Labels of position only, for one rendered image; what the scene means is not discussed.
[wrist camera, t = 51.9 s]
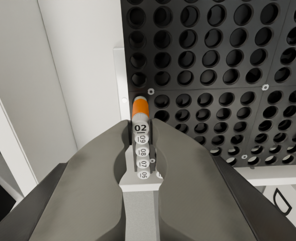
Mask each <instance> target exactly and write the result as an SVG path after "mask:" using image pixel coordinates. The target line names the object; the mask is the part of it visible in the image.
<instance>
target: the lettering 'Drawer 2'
mask: <svg viewBox="0 0 296 241"><path fill-rule="evenodd" d="M277 193H278V194H279V195H280V196H281V198H282V199H283V201H284V202H285V203H286V204H287V206H288V207H289V208H288V210H287V212H286V213H283V212H282V211H281V210H280V208H279V207H278V205H277V203H276V201H275V197H276V194H277ZM273 200H274V204H275V206H276V207H277V208H278V209H279V210H280V211H281V212H282V213H283V214H284V215H285V216H287V215H288V214H289V213H290V211H291V209H292V207H291V206H290V204H289V203H288V202H287V200H286V199H285V198H284V196H283V195H282V194H281V192H280V191H279V190H278V188H276V190H275V192H274V197H273Z"/></svg>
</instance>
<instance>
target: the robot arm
mask: <svg viewBox="0 0 296 241"><path fill-rule="evenodd" d="M149 126H150V144H152V145H153V146H154V148H155V149H156V170H157V171H158V172H159V174H160V175H161V176H162V178H163V182H162V184H161V185H160V186H159V189H158V220H159V232H160V241H296V227H295V226H294V225H293V223H292V222H291V221H290V220H289V219H288V218H287V217H286V216H285V215H284V214H283V213H282V212H281V211H280V210H279V209H278V208H277V207H276V206H275V205H274V204H273V203H272V202H271V201H270V200H269V199H267V198H266V197H265V196H264V195H263V194H262V193H261V192H260V191H259V190H258V189H256V188H255V187H254V186H253V185H252V184H251V183H250V182H249V181H247V180H246V179H245V178H244V177H243V176H242V175H241V174H240V173H239V172H237V171H236V170H235V169H234V168H233V167H232V166H231V165H230V164H229V163H227V162H226V161H225V160H224V159H223V158H222V157H221V156H213V155H212V154H211V153H210V152H209V151H208V150H207V149H206V148H205V147H203V146H202V145H201V144H200V143H198V142H197V141H196V140H194V139H192V138H191V137H189V136H188V135H186V134H184V133H182V132H181V131H179V130H177V129H175V128H174V127H172V126H170V125H168V124H167V123H165V122H163V121H161V120H159V119H156V118H153V119H151V120H149ZM130 145H132V120H122V121H120V122H118V123H117V124H115V125H114V126H112V127H111V128H109V129H108V130H106V131H104V132H103V133H102V134H100V135H99V136H97V137H95V138H94V139H92V140H91V141H89V142H88V143H87V144H86V145H84V146H83V147H82V148H81V149H80V150H79V151H77V152H76V153H75V154H74V155H73V156H72V157H71V158H70V159H69V160H68V161H67V162H66V163H59V164H58V165H57V166H56V167H55V168H54V169H53V170H52V171H51V172H50V173H49V174H48V175H47V176H46V177H45V178H44V179H43V180H42V181H41V182H40V183H39V184H38V185H37V186H36V187H35V188H34V189H33V190H32V191H31V192H30V193H29V194H28V195H27V196H26V197H25V198H24V199H23V200H22V201H21V202H20V203H19V204H18V205H17V206H16V207H15V208H14V209H13V210H12V211H11V212H10V213H9V214H8V215H7V216H6V217H5V218H4V219H3V220H2V221H1V222H0V241H125V232H126V213H125V206H124V199H123V192H122V188H121V187H120V186H119V183H120V180H121V178H122V177H123V175H124V174H125V173H126V171H127V166H126V157H125V152H126V151H127V149H128V148H129V146H130Z"/></svg>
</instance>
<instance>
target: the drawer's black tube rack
mask: <svg viewBox="0 0 296 241"><path fill-rule="evenodd" d="M149 7H150V59H151V88H150V89H148V91H130V92H128V93H144V92H148V94H150V95H151V110H152V119H153V118H156V119H159V120H161V121H163V122H165V123H167V124H168V125H170V126H172V127H174V128H175V129H177V130H179V131H181V132H182V133H184V134H186V135H188V136H189V137H191V138H192V139H194V140H196V141H197V142H198V143H200V144H201V145H202V146H203V147H205V148H206V149H207V150H208V151H209V152H210V151H211V150H219V151H218V152H216V153H211V154H212V155H213V156H221V157H222V158H223V159H224V160H225V161H227V160H228V159H229V158H235V159H234V160H233V161H232V162H230V163H229V164H230V165H231V166H232V167H233V168H235V167H257V166H280V165H296V0H149ZM288 147H294V148H292V149H290V150H287V149H288ZM256 148H259V149H258V150H256V151H251V150H252V149H256ZM270 148H276V149H274V150H271V151H270V150H269V149H270ZM233 149H235V151H234V152H228V151H229V150H233ZM288 155H290V157H289V158H288V159H286V160H283V159H284V158H285V157H286V156H288ZM255 156H256V159H255V160H254V161H251V162H248V160H249V159H250V158H252V157H255ZM270 156H273V158H272V159H271V160H269V161H265V160H266V159H267V158H268V157H270Z"/></svg>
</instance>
